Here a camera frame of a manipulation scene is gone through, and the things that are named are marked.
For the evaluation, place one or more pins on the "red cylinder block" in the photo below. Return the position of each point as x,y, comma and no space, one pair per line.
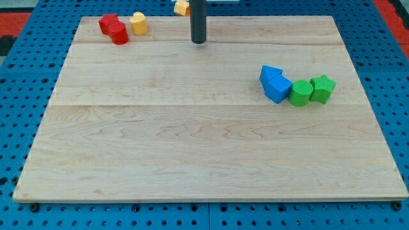
117,31

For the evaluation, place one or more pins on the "green cylinder block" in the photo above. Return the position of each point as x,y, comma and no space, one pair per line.
300,93

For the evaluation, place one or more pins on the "green star block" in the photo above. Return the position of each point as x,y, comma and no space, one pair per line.
322,89

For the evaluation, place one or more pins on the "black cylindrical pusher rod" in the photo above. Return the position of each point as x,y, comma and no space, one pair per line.
198,21

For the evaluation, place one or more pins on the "light wooden board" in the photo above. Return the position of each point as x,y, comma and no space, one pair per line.
162,120

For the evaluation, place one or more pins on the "blue cube block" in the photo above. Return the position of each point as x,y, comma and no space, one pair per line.
277,88

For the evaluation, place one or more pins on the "blue triangle block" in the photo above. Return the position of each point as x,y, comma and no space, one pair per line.
268,75

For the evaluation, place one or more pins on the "red star block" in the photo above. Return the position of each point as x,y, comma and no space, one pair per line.
106,20

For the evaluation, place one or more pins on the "yellow hexagon block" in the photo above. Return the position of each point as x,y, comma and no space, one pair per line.
182,8

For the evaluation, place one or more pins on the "yellow heart block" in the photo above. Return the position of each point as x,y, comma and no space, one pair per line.
138,23

